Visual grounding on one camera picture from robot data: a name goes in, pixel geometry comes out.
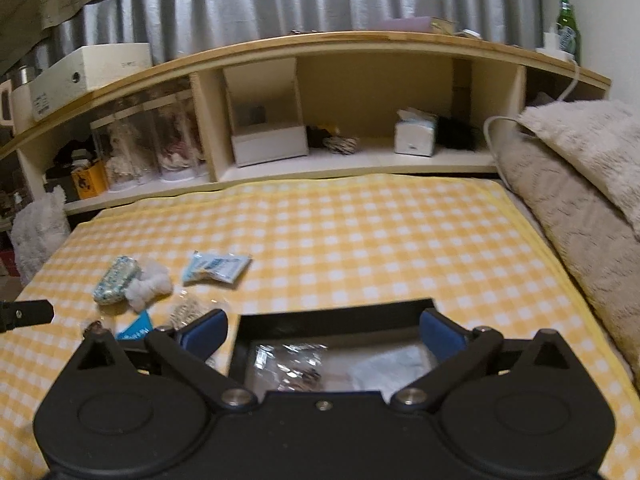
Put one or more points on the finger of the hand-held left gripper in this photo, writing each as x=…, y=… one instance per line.
x=30, y=312

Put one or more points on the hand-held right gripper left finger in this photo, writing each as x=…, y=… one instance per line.
x=207, y=332

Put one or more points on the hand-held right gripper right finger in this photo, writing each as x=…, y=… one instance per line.
x=440, y=332

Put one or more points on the clear bag with beige contents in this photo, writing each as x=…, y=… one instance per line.
x=187, y=312

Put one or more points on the light blue wipes packet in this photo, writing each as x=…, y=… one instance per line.
x=215, y=267

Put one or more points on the blue snack packet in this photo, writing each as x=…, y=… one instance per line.
x=136, y=327

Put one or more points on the white cotton balls bag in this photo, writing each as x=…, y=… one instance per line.
x=147, y=286

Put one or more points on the green patterned white packet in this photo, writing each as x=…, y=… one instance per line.
x=116, y=280

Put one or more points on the black storage box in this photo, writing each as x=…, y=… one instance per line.
x=325, y=320

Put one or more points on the white flat packet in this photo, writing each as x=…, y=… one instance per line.
x=385, y=367

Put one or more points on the white plastic bag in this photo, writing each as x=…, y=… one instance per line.
x=40, y=237

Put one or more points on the crinkled clear plastic packet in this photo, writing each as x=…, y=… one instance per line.
x=285, y=365

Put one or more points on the yellow checkered blanket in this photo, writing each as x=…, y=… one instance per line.
x=350, y=230

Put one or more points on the yellow box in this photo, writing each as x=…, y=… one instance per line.
x=90, y=182

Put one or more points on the brown quilted blanket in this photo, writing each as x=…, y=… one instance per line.
x=565, y=210

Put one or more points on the clear display jar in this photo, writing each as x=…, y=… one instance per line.
x=145, y=150

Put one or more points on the white tissue box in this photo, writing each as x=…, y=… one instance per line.
x=412, y=137

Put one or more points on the open white box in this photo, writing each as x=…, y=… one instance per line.
x=270, y=145

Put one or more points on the black furry object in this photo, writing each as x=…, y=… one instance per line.
x=455, y=135

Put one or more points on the white mug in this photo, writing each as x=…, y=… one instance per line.
x=17, y=107

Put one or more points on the metal can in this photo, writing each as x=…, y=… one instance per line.
x=24, y=74

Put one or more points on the long white cardboard box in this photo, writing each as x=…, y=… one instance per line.
x=85, y=77

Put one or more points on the fuzzy beige pillow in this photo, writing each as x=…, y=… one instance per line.
x=595, y=145

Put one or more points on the wooden headboard shelf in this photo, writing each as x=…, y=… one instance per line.
x=360, y=85

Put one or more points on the white charger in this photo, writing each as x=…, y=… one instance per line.
x=552, y=47

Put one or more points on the pink book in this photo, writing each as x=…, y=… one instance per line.
x=395, y=23

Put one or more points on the green glass bottle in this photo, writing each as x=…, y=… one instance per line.
x=567, y=25

